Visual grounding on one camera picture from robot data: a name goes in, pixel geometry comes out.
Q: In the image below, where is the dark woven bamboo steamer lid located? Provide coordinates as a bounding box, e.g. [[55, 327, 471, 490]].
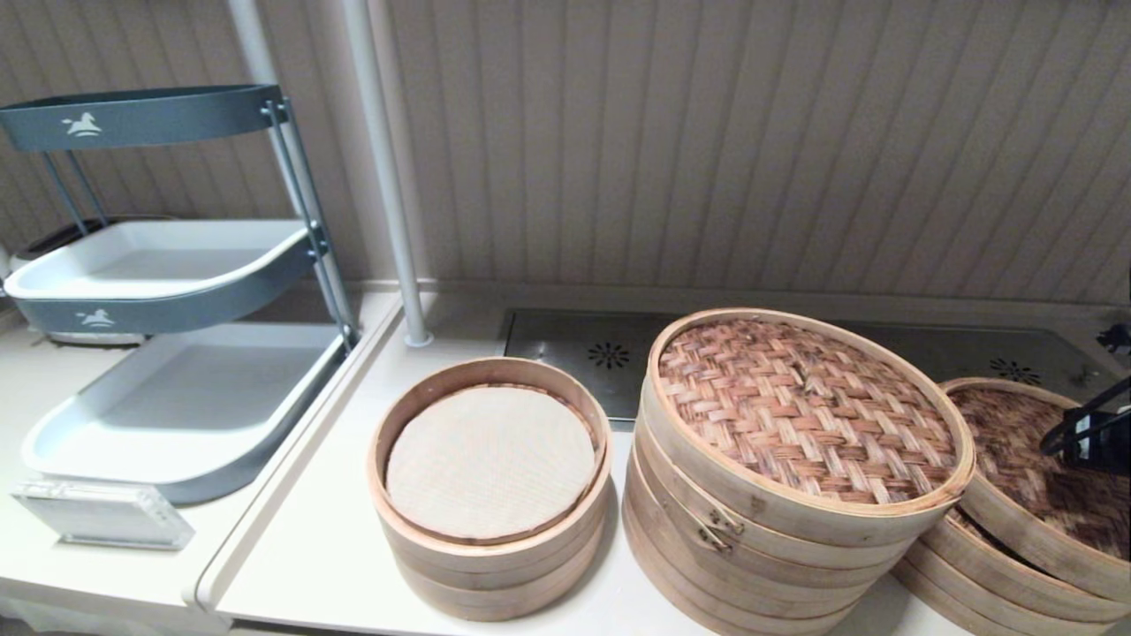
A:
[[939, 377, 1131, 603]]

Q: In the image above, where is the light woven bamboo steamer lid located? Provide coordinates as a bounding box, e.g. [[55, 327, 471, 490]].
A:
[[638, 307, 975, 571]]

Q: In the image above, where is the beige cloth steamer liner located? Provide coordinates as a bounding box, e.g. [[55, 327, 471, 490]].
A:
[[385, 384, 597, 541]]

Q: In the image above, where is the thick white pole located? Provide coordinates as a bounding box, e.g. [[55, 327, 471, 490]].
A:
[[340, 0, 436, 348]]

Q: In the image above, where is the white-lined grey rack tray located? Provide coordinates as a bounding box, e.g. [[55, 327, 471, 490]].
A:
[[22, 322, 350, 506], [3, 218, 330, 335]]

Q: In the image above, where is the thin white pole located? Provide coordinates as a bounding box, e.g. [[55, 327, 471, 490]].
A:
[[225, 0, 306, 213]]

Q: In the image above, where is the clear acrylic warning sign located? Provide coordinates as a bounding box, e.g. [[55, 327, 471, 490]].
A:
[[11, 477, 195, 551]]

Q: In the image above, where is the dark grey tiered rack frame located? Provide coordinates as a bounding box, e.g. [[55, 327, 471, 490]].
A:
[[0, 84, 361, 350]]

